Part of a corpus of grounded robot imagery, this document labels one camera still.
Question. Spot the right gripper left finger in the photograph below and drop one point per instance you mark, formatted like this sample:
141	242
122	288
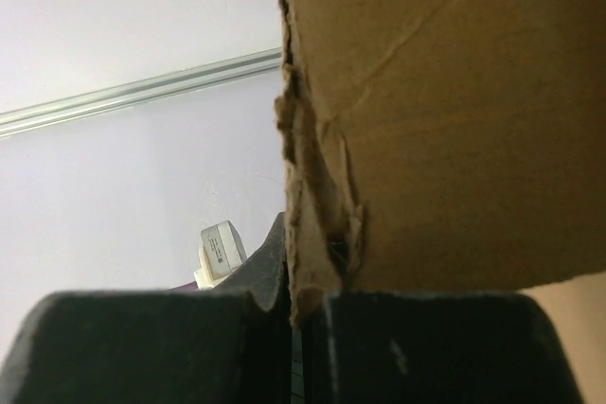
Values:
150	347

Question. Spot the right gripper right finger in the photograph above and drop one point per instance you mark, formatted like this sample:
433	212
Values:
388	347

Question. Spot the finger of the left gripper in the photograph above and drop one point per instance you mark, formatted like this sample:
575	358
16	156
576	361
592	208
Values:
263	274

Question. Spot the brown cardboard box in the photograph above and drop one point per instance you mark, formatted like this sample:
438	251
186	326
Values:
441	145

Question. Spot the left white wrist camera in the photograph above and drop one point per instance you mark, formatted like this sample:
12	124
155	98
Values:
221	253

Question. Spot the left aluminium frame post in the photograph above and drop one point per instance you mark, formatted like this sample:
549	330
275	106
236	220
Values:
139	92

